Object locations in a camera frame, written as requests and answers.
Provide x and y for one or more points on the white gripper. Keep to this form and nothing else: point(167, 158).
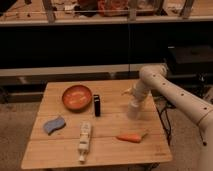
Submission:
point(135, 93)

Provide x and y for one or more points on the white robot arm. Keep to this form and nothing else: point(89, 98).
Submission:
point(196, 109)

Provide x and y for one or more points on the black eraser block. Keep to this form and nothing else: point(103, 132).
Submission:
point(97, 105)

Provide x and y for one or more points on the orange carrot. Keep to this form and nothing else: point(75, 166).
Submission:
point(133, 138)

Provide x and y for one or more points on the black box on right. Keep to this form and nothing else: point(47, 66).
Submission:
point(190, 59)

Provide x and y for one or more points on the orange bowl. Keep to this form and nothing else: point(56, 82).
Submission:
point(77, 97)

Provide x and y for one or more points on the white tube bottle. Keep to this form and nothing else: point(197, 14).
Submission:
point(84, 140)

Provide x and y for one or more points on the wooden table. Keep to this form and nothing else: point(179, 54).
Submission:
point(60, 149)

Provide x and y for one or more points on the blue wavy sponge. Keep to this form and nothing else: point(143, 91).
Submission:
point(50, 126)

